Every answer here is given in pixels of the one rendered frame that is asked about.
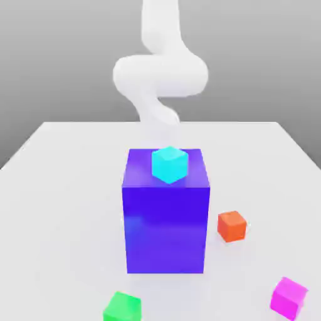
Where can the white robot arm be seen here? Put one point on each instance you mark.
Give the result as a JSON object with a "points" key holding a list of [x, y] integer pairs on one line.
{"points": [[160, 72]]}

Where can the small cyan cube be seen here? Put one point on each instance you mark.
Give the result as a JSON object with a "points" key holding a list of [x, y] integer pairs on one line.
{"points": [[169, 164]]}

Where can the small orange cube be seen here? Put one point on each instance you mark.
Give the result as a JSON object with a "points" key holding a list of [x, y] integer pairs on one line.
{"points": [[231, 227]]}

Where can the small green cube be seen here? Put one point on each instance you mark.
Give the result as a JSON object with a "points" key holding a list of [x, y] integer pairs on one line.
{"points": [[123, 307]]}

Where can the small magenta cube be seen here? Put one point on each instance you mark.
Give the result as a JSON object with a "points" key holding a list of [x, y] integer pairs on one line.
{"points": [[288, 298]]}

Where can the large blue box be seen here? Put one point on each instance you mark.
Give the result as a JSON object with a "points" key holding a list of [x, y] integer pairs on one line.
{"points": [[165, 225]]}

